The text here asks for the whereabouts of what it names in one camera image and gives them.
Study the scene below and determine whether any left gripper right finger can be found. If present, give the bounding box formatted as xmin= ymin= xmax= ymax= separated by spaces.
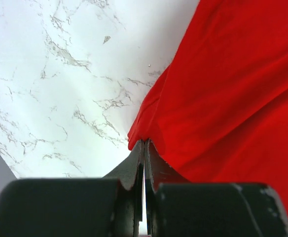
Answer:
xmin=144 ymin=140 xmax=288 ymax=237

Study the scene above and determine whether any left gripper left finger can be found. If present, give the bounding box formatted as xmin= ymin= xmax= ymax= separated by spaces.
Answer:
xmin=0 ymin=140 xmax=144 ymax=237

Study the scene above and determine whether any red t shirt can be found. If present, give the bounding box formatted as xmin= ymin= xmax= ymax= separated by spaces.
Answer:
xmin=127 ymin=0 xmax=288 ymax=185

